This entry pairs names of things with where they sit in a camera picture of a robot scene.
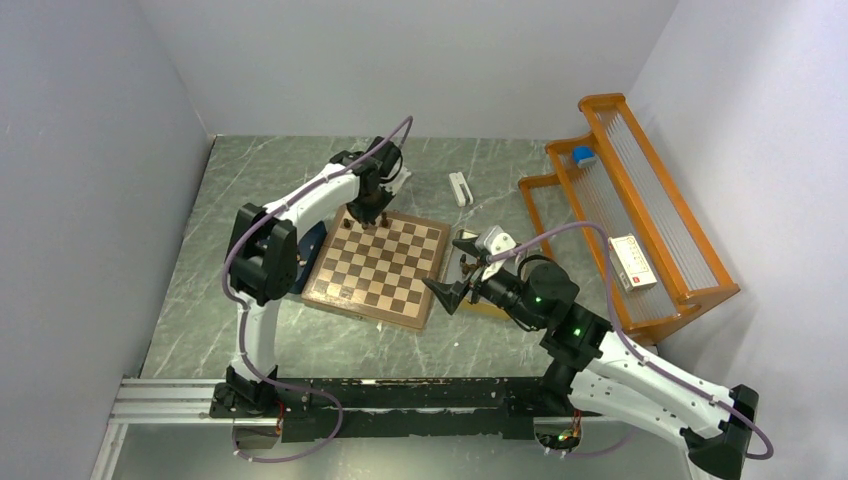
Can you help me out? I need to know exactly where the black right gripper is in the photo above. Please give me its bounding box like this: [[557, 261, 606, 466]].
[[422, 235, 544, 330]]

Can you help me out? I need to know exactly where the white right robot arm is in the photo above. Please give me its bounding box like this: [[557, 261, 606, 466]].
[[424, 237, 759, 479]]

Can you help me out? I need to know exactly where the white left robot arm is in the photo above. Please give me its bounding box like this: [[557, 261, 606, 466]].
[[222, 137, 410, 416]]

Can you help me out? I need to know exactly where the dark chess pieces pile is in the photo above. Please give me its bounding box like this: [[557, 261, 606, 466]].
[[459, 253, 480, 276]]

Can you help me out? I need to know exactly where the wooden chess board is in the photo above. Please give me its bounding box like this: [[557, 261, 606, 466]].
[[301, 206, 451, 331]]

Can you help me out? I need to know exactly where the yellow metal tin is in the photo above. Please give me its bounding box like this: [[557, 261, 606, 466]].
[[437, 228, 515, 322]]

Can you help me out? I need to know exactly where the blue tray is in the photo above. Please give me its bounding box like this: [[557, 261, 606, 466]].
[[290, 221, 327, 294]]

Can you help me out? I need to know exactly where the white clip on table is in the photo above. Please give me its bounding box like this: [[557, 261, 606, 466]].
[[448, 172, 474, 208]]

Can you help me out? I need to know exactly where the orange wooden rack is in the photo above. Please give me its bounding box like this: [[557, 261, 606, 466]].
[[518, 93, 740, 345]]

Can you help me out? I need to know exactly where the blue round object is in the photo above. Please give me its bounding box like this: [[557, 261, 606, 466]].
[[572, 145, 597, 168]]

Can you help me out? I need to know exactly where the white small box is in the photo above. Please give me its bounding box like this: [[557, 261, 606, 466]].
[[607, 234, 658, 292]]

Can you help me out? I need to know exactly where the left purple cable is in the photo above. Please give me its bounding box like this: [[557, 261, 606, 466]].
[[221, 115, 415, 464]]

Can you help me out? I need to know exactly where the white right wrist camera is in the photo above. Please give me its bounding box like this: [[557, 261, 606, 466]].
[[474, 225, 517, 282]]

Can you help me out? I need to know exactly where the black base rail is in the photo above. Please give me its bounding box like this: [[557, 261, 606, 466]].
[[208, 377, 575, 443]]

